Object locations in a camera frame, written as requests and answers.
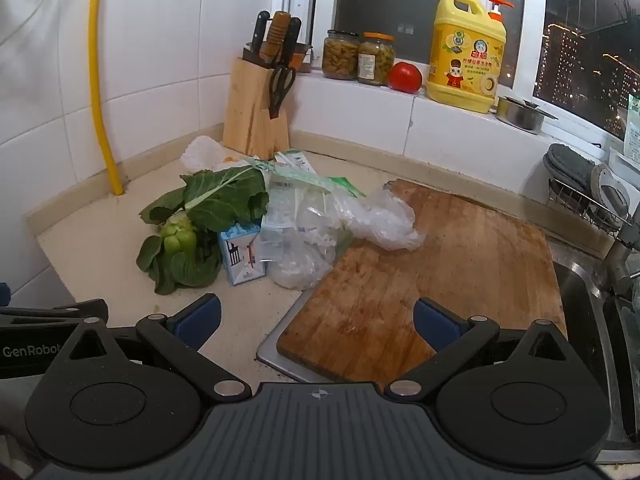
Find clear plastic packaging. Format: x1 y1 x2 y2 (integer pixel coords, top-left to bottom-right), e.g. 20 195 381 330
260 172 351 291

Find black-handled knife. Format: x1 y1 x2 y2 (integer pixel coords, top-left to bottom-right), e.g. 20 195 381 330
281 16 303 68

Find crumpled clear plastic bag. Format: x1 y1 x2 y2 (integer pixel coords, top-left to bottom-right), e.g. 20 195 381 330
332 189 427 253

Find yellow detergent bottle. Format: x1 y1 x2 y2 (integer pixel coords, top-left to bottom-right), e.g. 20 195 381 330
425 0 515 114

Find green bok choy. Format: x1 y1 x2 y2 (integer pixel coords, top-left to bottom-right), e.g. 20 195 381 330
136 167 271 296

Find wooden-handled knife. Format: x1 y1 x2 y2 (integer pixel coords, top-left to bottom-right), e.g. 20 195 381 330
260 10 292 68

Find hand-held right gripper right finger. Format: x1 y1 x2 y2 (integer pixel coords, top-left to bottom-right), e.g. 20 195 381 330
384 297 591 403

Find grey scouring pad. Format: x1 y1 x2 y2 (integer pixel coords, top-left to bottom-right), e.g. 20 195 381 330
542 143 597 196

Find wooden cutting board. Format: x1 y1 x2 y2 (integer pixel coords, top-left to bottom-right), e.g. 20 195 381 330
276 178 568 386

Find glass jar pale pickles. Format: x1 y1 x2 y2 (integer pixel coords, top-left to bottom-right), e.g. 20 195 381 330
321 30 360 81

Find steel bowl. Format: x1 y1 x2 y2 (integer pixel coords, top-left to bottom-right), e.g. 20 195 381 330
496 95 558 135

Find yellow pipe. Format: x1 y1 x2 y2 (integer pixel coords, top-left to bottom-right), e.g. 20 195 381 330
90 0 125 196

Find wooden knife block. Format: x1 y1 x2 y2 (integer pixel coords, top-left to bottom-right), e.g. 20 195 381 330
222 57 291 157

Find wire dish rack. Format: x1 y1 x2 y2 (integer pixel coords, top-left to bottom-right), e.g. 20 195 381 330
547 177 633 236

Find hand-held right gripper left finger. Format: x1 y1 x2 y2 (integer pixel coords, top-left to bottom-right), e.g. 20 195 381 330
47 294 252 403

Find black kitchen scissors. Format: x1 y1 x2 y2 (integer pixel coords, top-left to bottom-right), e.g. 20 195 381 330
268 65 297 120

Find steel sink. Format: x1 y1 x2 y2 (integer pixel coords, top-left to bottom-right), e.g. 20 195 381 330
547 237 640 463

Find round grey scrubber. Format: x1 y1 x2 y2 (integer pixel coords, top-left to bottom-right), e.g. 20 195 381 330
590 162 631 221

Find window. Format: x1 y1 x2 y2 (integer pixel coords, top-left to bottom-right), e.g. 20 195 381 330
272 0 640 141

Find green printed plastic wrapper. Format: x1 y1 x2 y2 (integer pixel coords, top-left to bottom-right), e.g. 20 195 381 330
245 150 368 198

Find blue milk carton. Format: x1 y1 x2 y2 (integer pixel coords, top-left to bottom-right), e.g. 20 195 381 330
218 224 267 287

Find steel faucet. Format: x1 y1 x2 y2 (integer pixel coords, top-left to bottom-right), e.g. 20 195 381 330
600 230 640 306

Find red tomato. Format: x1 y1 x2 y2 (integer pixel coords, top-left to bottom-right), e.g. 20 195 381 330
388 61 422 94

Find black-handled cleaver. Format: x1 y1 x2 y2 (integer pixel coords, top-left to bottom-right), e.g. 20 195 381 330
242 10 273 66

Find white foam net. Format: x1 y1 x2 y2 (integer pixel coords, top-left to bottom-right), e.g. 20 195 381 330
180 135 227 173

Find glass jar green pickles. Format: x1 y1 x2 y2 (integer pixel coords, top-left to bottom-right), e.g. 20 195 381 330
357 32 396 87

